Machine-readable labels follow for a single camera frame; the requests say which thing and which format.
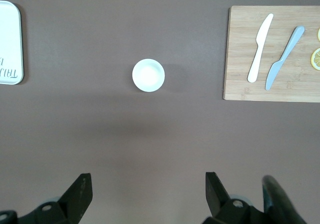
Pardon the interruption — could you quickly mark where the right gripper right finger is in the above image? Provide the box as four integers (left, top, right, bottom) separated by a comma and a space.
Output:
203, 171, 267, 224

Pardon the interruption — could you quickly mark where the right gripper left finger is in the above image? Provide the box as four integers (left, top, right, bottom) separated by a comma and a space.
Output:
0, 173, 94, 224

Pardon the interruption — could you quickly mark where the white plastic cup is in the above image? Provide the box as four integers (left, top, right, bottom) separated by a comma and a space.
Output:
131, 58, 166, 93

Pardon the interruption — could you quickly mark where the bamboo cutting board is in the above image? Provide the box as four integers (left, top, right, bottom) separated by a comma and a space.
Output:
222, 5, 320, 103

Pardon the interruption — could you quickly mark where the grey plastic knife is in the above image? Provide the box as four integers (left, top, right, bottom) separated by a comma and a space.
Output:
264, 25, 306, 92

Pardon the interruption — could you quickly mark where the white plastic knife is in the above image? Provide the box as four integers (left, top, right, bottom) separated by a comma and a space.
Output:
246, 13, 275, 84

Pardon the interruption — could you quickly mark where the cream bear print tray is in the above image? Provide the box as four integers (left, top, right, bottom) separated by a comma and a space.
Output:
0, 0, 25, 86

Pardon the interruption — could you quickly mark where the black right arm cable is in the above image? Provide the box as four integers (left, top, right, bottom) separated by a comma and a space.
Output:
261, 175, 309, 224

